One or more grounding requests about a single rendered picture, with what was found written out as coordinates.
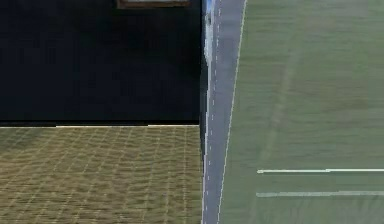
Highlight green room door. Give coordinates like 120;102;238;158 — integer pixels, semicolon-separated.
201;0;384;224

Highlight brown framed wall picture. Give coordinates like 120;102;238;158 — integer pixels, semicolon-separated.
116;0;192;10

